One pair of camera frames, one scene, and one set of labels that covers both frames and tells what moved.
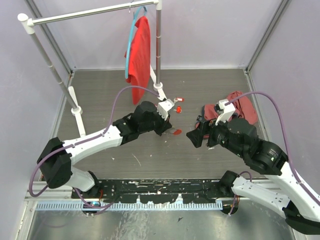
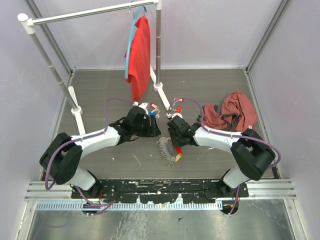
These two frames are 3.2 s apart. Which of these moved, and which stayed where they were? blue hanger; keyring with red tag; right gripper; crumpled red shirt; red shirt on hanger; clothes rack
Moved: keyring with red tag; right gripper
Stayed: crumpled red shirt; red shirt on hanger; blue hanger; clothes rack
